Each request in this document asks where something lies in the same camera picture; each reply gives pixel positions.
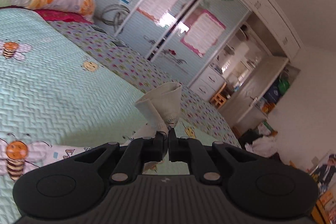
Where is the white clothes pile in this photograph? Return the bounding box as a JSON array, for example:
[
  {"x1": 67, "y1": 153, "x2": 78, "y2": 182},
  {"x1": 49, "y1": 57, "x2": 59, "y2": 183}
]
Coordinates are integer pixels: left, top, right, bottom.
[{"x1": 244, "y1": 121, "x2": 278, "y2": 158}]

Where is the mint bee-print quilt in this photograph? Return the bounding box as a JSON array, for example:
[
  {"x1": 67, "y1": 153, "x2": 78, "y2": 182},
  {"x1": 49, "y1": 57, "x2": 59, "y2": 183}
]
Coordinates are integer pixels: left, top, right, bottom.
[{"x1": 0, "y1": 8, "x2": 200, "y2": 224}]

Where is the small wooden stool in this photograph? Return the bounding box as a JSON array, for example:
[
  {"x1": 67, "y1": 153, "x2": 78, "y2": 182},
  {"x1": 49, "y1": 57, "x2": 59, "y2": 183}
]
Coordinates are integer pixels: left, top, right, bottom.
[{"x1": 210, "y1": 83, "x2": 227, "y2": 109}]

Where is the white drawer cabinet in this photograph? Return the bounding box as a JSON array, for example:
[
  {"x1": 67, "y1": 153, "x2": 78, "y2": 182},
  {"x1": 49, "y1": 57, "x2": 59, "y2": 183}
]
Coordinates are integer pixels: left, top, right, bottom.
[{"x1": 190, "y1": 66, "x2": 225, "y2": 101}]

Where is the dotted purple bed sheet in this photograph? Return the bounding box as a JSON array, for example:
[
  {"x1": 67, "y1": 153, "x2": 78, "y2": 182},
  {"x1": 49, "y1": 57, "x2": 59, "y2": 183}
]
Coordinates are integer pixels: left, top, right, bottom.
[{"x1": 47, "y1": 20, "x2": 240, "y2": 147}]

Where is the red pillow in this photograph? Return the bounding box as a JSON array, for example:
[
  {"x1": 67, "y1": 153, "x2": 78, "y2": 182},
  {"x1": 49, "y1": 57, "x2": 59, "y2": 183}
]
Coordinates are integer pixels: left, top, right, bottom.
[{"x1": 35, "y1": 9, "x2": 91, "y2": 24}]

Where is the sliding-door wardrobe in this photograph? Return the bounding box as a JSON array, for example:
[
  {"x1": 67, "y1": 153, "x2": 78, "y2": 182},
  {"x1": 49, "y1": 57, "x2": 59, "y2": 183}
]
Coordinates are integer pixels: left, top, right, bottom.
[{"x1": 95, "y1": 0, "x2": 299, "y2": 86}]

